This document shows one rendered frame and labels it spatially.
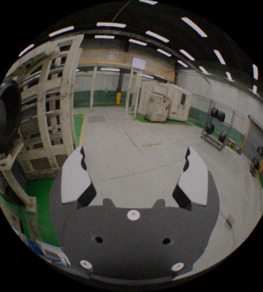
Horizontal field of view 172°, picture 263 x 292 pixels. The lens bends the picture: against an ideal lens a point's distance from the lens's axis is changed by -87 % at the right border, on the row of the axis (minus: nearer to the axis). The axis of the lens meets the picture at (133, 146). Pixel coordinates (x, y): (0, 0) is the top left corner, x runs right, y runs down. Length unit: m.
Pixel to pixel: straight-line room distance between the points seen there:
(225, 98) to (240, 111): 2.07
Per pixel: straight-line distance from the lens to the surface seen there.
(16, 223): 1.75
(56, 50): 1.16
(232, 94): 10.84
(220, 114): 4.54
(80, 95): 9.76
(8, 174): 1.35
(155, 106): 4.33
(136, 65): 4.24
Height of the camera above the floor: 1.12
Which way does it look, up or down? 30 degrees down
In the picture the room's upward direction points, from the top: 9 degrees clockwise
